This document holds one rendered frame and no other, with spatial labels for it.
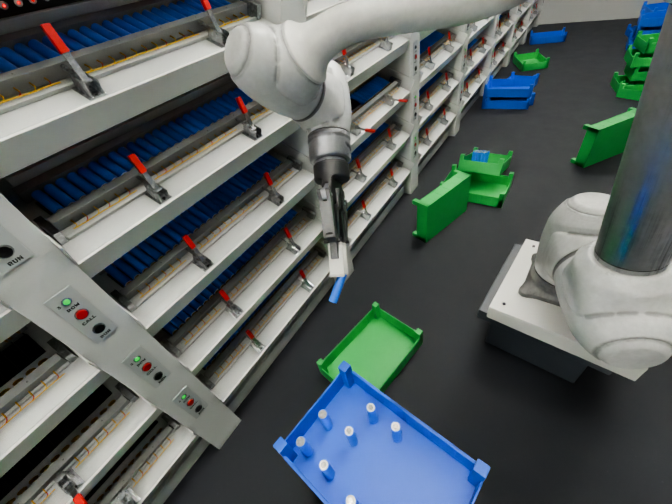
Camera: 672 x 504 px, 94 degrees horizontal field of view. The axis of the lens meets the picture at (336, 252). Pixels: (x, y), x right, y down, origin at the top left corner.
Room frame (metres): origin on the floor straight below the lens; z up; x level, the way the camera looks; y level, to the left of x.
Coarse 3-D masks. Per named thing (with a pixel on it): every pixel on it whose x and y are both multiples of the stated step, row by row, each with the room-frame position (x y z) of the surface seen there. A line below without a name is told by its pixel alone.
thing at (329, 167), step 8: (328, 160) 0.58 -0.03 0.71; (336, 160) 0.58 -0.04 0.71; (344, 160) 0.59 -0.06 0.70; (320, 168) 0.58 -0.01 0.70; (328, 168) 0.57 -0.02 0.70; (336, 168) 0.57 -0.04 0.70; (344, 168) 0.58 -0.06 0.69; (320, 176) 0.57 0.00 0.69; (328, 176) 0.56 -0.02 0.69; (336, 176) 0.57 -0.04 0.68; (344, 176) 0.57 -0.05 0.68; (320, 184) 0.60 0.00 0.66; (328, 184) 0.54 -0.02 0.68; (336, 184) 0.57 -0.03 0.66
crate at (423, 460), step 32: (352, 384) 0.31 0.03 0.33; (352, 416) 0.24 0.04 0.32; (384, 416) 0.23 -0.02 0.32; (288, 448) 0.19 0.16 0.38; (320, 448) 0.20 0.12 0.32; (352, 448) 0.19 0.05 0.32; (384, 448) 0.18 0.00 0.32; (416, 448) 0.16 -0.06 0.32; (448, 448) 0.15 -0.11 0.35; (320, 480) 0.15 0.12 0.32; (352, 480) 0.14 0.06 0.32; (384, 480) 0.13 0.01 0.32; (416, 480) 0.12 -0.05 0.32; (448, 480) 0.11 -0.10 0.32; (480, 480) 0.09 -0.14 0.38
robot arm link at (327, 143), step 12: (312, 132) 0.64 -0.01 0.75; (324, 132) 0.62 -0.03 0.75; (336, 132) 0.62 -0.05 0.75; (348, 132) 0.64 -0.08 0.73; (312, 144) 0.62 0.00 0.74; (324, 144) 0.60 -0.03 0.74; (336, 144) 0.60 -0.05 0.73; (348, 144) 0.61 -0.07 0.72; (312, 156) 0.60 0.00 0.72; (324, 156) 0.59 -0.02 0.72; (336, 156) 0.59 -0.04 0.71; (348, 156) 0.60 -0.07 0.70
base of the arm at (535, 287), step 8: (528, 272) 0.54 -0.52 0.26; (536, 272) 0.50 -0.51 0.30; (528, 280) 0.51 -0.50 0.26; (536, 280) 0.49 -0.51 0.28; (544, 280) 0.47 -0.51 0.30; (520, 288) 0.49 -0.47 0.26; (528, 288) 0.48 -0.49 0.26; (536, 288) 0.47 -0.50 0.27; (544, 288) 0.46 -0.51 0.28; (552, 288) 0.45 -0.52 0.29; (528, 296) 0.46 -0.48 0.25; (536, 296) 0.46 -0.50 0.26; (544, 296) 0.45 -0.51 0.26; (552, 296) 0.44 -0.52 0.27
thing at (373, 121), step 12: (384, 72) 1.47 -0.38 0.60; (396, 72) 1.43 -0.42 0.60; (408, 84) 1.39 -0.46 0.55; (396, 96) 1.34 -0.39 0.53; (408, 96) 1.39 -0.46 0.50; (384, 108) 1.25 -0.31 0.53; (396, 108) 1.31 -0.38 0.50; (360, 120) 1.16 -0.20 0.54; (372, 120) 1.17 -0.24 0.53; (384, 120) 1.23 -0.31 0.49
